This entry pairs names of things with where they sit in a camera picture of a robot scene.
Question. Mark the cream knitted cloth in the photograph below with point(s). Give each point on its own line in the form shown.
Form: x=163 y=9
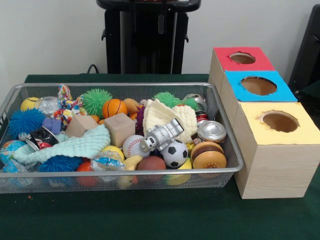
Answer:
x=155 y=113

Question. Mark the dark green table cloth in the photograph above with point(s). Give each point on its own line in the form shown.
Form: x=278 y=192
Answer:
x=312 y=100
x=150 y=217

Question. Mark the orange basketball toy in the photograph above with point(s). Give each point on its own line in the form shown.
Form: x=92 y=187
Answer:
x=114 y=108

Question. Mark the mint green knitted cloth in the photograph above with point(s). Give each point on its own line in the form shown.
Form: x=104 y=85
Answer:
x=75 y=146

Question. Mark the black flat panel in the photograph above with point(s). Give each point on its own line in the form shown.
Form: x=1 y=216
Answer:
x=310 y=50

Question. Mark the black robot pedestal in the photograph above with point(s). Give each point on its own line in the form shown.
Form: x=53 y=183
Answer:
x=112 y=37

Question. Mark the wooden cube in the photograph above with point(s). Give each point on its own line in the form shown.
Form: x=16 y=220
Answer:
x=119 y=130

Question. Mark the wooden box with three holes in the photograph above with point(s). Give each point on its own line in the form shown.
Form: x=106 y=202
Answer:
x=275 y=170

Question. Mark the white baseball toy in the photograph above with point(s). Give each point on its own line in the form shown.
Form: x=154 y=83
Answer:
x=132 y=146

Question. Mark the crushed silver drink can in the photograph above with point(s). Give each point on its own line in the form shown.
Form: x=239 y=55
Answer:
x=211 y=130

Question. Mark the silver robot figure toy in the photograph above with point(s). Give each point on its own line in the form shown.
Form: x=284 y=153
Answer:
x=162 y=135

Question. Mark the blue spiky rubber ball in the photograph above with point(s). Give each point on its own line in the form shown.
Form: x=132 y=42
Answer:
x=25 y=123

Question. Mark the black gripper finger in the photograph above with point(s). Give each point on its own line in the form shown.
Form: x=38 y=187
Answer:
x=135 y=15
x=161 y=23

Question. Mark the wooden toy hamburger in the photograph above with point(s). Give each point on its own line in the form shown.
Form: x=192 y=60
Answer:
x=208 y=160

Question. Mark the black and white soccer ball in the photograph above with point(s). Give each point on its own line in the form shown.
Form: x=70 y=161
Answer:
x=175 y=153

